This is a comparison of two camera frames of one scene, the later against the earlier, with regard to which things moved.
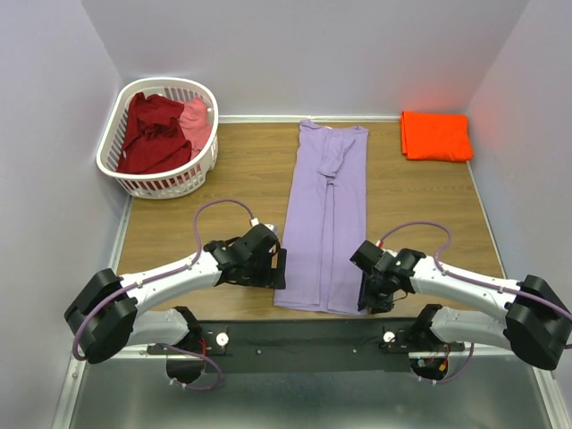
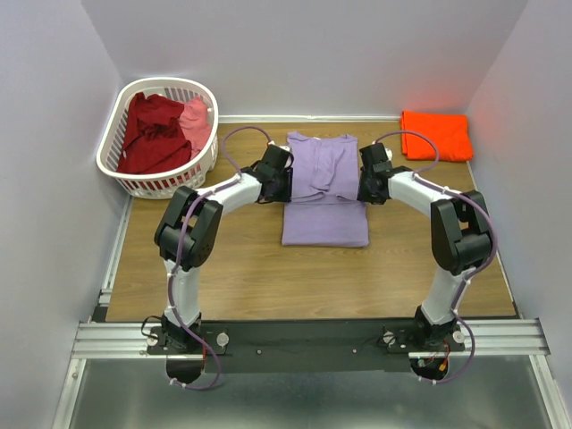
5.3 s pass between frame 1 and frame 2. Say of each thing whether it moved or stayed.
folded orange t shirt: stayed
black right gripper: moved
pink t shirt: stayed
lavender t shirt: moved
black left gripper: moved
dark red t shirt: stayed
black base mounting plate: stayed
